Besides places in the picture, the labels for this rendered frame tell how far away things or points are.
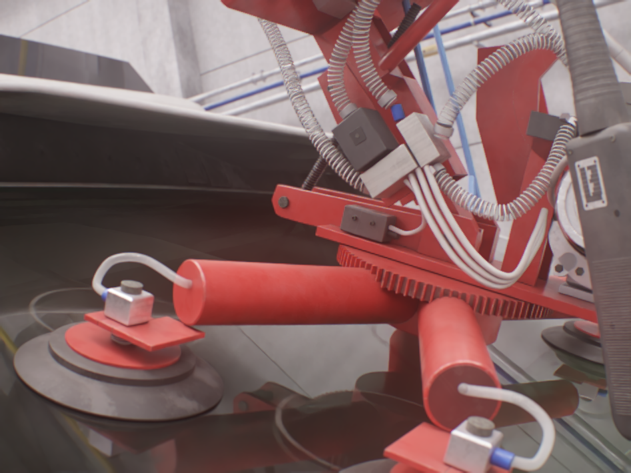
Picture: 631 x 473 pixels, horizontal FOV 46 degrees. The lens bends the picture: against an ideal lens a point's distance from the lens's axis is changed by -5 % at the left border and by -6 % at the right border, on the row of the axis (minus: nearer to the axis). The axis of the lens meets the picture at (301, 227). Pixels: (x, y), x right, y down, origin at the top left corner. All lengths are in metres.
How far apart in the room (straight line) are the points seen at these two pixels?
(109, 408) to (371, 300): 0.34
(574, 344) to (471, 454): 0.73
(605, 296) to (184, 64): 9.65
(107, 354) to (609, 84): 0.53
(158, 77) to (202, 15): 1.04
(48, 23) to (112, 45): 1.53
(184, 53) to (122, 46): 1.43
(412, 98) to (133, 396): 0.53
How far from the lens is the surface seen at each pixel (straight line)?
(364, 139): 0.93
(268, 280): 0.83
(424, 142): 0.92
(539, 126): 0.95
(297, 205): 1.09
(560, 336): 1.35
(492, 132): 1.05
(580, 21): 0.73
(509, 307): 0.93
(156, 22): 10.45
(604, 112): 0.70
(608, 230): 0.71
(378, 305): 0.92
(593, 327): 1.41
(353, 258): 0.96
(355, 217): 1.01
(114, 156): 2.12
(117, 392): 0.74
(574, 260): 0.95
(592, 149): 0.71
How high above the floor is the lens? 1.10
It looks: 3 degrees up
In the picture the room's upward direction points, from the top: 11 degrees counter-clockwise
